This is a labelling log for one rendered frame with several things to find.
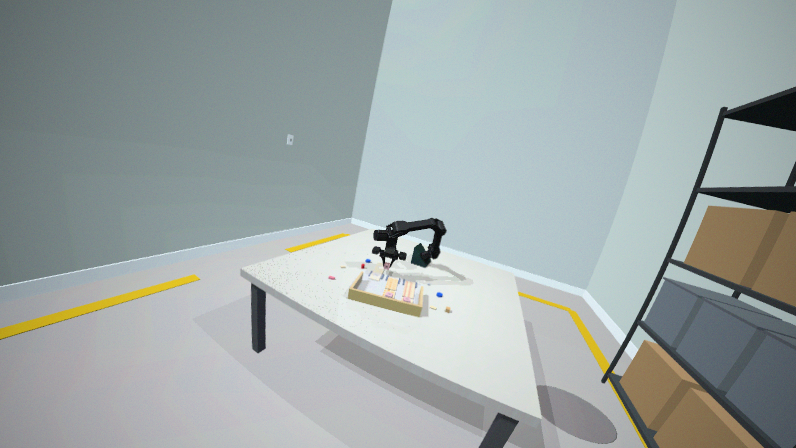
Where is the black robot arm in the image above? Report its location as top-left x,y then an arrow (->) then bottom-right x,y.
373,218 -> 447,262

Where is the tan u-shaped wooden frame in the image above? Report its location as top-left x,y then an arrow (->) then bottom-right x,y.
347,270 -> 424,317

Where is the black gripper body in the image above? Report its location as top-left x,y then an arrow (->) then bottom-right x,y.
372,241 -> 407,261

